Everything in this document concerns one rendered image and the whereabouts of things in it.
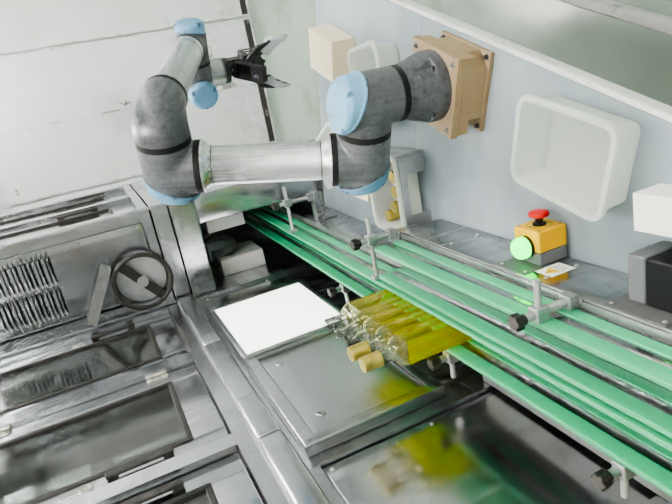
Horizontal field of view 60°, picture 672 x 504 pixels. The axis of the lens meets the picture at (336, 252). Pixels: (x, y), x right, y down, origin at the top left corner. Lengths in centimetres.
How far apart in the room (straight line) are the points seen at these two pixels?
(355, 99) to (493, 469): 75
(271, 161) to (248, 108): 382
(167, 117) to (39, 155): 370
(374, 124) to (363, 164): 9
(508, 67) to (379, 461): 82
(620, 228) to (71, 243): 172
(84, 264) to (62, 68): 285
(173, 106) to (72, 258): 107
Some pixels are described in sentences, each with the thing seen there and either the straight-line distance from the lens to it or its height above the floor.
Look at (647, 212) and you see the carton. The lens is 101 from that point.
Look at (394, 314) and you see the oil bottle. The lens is 135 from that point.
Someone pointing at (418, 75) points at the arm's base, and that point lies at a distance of 125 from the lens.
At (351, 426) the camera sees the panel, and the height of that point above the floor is 121.
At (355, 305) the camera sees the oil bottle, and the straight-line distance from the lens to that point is 143.
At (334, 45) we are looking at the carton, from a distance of 178.
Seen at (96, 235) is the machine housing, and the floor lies 159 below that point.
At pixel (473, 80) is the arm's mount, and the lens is 128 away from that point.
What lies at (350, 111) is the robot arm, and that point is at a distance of 118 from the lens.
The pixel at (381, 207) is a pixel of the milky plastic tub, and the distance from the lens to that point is 171.
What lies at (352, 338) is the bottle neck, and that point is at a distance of 132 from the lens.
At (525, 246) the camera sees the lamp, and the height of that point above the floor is 84.
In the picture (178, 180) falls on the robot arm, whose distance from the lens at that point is 128.
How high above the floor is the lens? 155
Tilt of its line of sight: 20 degrees down
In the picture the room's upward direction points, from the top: 108 degrees counter-clockwise
